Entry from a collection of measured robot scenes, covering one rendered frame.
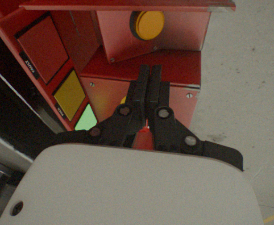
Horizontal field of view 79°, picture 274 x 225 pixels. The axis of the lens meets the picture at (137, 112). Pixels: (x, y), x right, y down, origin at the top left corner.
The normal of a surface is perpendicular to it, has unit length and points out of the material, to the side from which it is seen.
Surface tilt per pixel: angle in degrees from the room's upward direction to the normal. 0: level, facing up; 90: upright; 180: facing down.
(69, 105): 90
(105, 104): 0
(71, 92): 90
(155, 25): 35
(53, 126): 90
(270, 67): 0
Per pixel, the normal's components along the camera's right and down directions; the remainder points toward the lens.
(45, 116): 0.96, 0.08
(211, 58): -0.23, 0.77
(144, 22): 0.37, 0.70
